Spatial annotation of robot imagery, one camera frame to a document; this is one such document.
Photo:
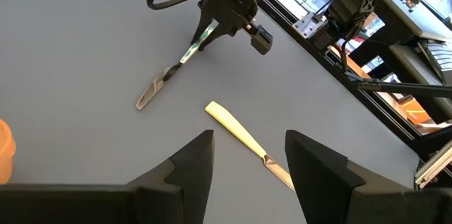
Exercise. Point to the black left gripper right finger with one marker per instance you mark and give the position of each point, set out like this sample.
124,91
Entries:
325,188

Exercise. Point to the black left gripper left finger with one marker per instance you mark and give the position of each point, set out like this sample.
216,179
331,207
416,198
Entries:
190,188

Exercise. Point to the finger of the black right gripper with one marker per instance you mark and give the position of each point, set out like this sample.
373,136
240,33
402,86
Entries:
215,35
202,22

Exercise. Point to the silver mounting plate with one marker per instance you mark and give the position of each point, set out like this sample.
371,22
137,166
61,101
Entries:
307,26

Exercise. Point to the grey table mat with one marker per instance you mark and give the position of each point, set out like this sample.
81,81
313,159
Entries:
88,40

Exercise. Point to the black base beam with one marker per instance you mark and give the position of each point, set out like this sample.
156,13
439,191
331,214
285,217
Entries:
406,89

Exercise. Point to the grey desk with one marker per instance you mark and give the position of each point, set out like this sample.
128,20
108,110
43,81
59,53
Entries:
406,19

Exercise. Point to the orange plastic bin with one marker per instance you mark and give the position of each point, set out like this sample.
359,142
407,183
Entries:
6,153

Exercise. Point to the silver aluminium bracket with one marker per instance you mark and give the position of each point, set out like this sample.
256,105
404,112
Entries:
434,169

